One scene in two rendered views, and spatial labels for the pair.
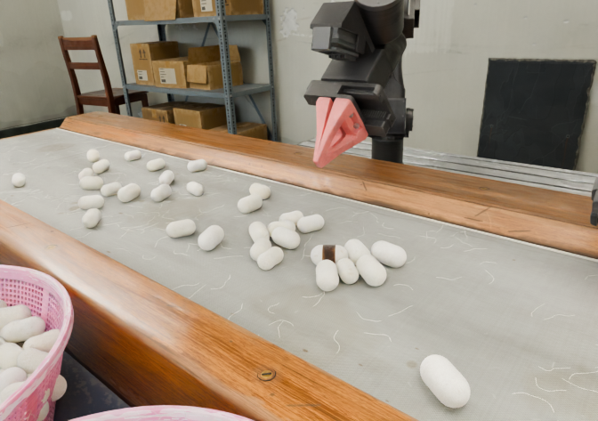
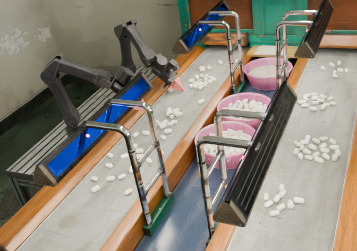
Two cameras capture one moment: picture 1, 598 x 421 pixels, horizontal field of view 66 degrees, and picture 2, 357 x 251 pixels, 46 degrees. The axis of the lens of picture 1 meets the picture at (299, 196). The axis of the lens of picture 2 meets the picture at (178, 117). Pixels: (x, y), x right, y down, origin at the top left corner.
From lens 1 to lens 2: 2.03 m
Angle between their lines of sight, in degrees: 88
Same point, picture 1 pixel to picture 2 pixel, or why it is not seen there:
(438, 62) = not seen: outside the picture
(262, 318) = (192, 119)
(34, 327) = not seen: hidden behind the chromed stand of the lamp
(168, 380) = (209, 121)
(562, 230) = (155, 95)
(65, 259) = (188, 138)
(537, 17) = not seen: outside the picture
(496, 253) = (161, 103)
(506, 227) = (152, 101)
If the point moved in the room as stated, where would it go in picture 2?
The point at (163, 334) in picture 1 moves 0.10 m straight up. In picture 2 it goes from (205, 118) to (203, 100)
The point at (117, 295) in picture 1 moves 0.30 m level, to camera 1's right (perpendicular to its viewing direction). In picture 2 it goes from (197, 126) to (179, 99)
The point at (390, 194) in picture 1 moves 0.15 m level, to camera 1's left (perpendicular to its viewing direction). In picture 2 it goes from (138, 114) to (144, 128)
